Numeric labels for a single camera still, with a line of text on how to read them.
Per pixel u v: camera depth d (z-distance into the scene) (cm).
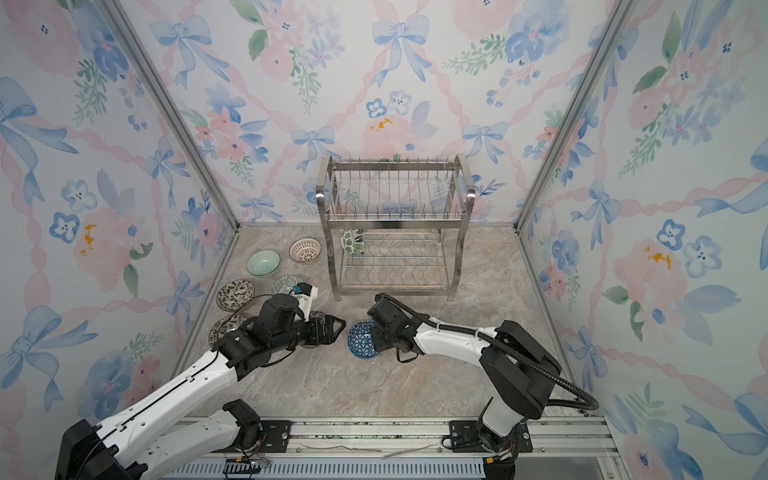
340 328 73
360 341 89
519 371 44
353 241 101
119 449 40
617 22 70
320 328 68
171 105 85
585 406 39
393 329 67
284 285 99
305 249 110
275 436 74
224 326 89
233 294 98
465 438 73
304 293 70
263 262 106
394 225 102
